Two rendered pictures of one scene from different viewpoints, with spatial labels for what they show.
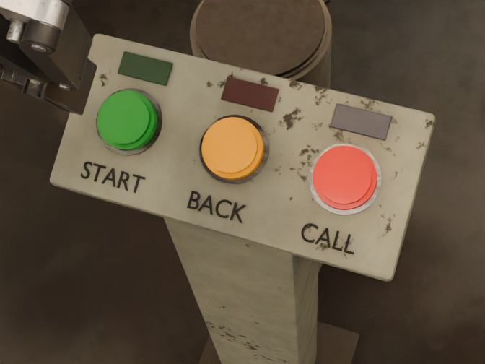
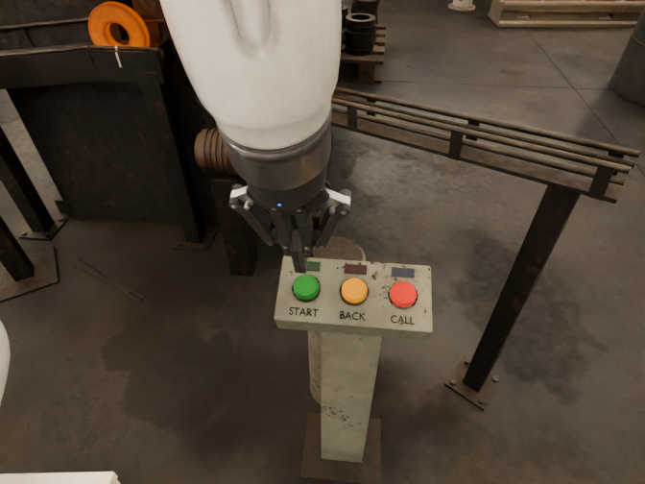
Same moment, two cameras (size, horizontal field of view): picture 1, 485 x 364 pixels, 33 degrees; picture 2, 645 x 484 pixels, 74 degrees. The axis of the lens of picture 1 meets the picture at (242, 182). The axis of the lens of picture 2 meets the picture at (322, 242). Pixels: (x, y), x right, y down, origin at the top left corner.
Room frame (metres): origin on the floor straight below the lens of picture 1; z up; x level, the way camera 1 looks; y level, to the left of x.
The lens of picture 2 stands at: (-0.12, 0.21, 1.11)
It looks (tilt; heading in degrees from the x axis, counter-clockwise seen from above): 43 degrees down; 338
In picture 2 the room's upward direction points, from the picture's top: straight up
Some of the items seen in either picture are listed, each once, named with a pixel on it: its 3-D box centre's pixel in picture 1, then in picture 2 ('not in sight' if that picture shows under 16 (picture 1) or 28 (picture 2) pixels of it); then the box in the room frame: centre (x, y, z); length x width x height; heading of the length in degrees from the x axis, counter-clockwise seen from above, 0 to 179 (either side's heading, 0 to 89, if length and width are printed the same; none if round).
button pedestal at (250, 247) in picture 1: (259, 294); (346, 386); (0.26, 0.00, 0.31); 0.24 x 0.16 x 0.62; 63
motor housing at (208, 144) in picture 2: not in sight; (247, 208); (0.95, 0.04, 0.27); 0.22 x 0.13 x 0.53; 63
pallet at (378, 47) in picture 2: not in sight; (298, 24); (2.88, -0.82, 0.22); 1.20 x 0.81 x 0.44; 61
